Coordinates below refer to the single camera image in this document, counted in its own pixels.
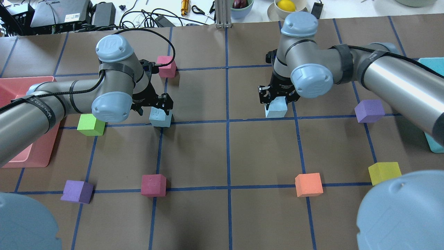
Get yellow lemon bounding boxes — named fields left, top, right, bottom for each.
left=276, top=0, right=296, bottom=12

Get purple block right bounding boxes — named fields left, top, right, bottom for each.
left=354, top=100, right=385, bottom=123

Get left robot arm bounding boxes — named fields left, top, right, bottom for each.
left=0, top=31, right=176, bottom=250

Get cyan plastic bin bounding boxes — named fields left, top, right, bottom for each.
left=416, top=57, right=444, bottom=153

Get yellow block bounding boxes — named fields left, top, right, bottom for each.
left=368, top=162, right=402, bottom=186

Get dark pink block near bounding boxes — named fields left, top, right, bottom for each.
left=140, top=174, right=167, bottom=197

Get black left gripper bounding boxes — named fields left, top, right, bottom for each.
left=131, top=59, right=173, bottom=116

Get purple block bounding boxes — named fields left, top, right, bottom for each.
left=60, top=180, right=94, bottom=204
left=354, top=100, right=385, bottom=123

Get beige bowl with lemon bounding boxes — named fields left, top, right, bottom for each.
left=267, top=0, right=307, bottom=21

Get purple block left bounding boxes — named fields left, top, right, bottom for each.
left=60, top=180, right=94, bottom=204

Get green block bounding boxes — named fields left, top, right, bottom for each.
left=77, top=114, right=106, bottom=136

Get black handled scissors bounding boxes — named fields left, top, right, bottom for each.
left=191, top=1, right=215, bottom=16

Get black computer box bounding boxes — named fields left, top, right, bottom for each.
left=30, top=0, right=93, bottom=32

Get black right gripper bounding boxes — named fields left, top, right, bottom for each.
left=258, top=50, right=300, bottom=105

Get blue bowl with fruit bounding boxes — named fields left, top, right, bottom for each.
left=229, top=0, right=254, bottom=19

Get aluminium frame post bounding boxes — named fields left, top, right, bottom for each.
left=214, top=0, right=232, bottom=28

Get light blue block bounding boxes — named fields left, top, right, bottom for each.
left=264, top=96, right=288, bottom=118
left=149, top=107, right=173, bottom=127

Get orange block near right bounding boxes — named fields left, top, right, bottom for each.
left=295, top=173, right=324, bottom=198

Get black power adapter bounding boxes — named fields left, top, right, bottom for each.
left=154, top=15, right=175, bottom=27

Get brass cylinder tool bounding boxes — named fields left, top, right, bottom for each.
left=181, top=0, right=190, bottom=16

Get pink block far left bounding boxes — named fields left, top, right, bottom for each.
left=156, top=56, right=177, bottom=78

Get pink plastic bin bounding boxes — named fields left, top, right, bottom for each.
left=0, top=76, right=60, bottom=169

